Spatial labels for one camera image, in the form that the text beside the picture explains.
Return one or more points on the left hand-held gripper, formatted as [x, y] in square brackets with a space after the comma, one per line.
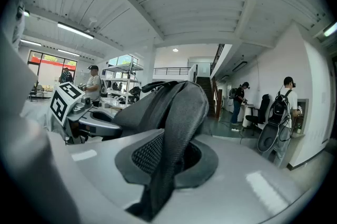
[64, 102]

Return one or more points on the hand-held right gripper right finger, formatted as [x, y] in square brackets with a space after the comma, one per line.
[237, 165]

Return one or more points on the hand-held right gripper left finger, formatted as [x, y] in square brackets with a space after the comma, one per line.
[18, 165]

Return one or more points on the black bag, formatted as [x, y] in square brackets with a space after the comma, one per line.
[181, 107]

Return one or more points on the black office chair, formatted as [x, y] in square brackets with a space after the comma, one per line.
[259, 112]

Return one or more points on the white work table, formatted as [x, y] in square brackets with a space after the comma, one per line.
[113, 103]

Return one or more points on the white metal shelving unit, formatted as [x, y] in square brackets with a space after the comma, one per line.
[123, 78]

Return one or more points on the dark staircase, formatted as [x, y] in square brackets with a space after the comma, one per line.
[208, 91]

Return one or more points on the large glass window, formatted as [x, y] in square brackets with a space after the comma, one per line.
[50, 67]

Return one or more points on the long ceiling light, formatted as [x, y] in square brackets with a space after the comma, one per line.
[75, 30]
[330, 29]
[30, 42]
[68, 52]

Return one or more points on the black balcony railing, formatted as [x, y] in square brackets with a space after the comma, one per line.
[171, 70]

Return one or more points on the black hanging lamp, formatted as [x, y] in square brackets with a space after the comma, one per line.
[239, 66]

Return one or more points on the round ceiling light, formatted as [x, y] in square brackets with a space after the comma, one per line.
[175, 50]

